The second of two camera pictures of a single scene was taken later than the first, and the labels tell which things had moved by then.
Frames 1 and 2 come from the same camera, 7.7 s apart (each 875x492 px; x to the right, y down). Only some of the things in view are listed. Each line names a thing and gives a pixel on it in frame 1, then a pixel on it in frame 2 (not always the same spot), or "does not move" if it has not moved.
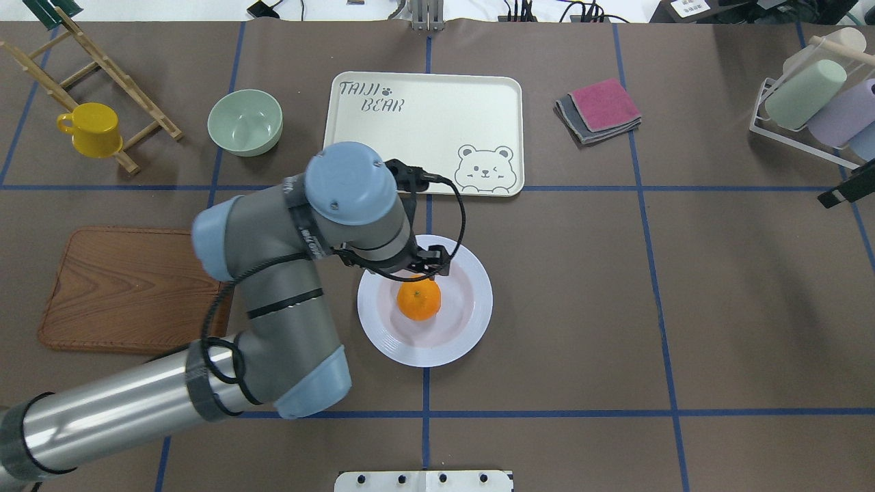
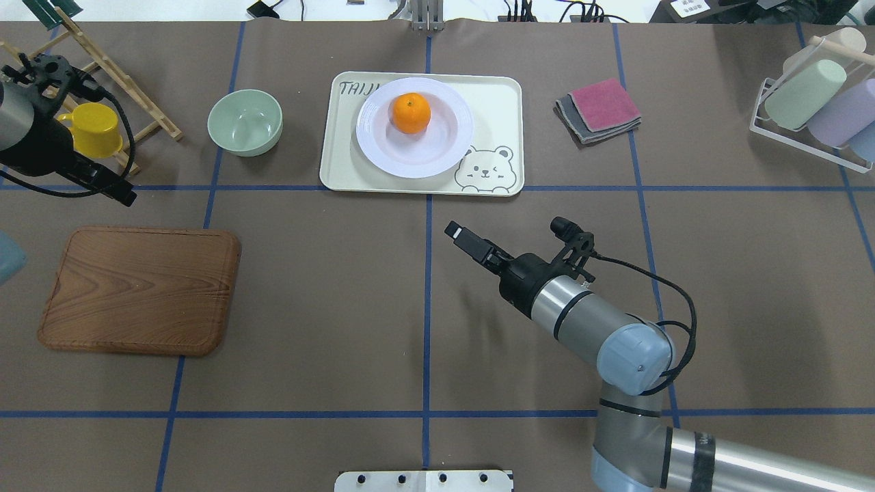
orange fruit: [419, 301] -> [411, 113]
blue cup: [864, 142] does not move
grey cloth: [566, 106] does not move
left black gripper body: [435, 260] -> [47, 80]
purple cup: [845, 119] does not move
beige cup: [851, 37] does not move
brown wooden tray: [132, 290] does not move
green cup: [798, 102] does not move
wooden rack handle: [840, 49] does not move
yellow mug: [95, 130] does not move
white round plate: [465, 309] -> [429, 152]
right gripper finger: [854, 188] -> [523, 275]
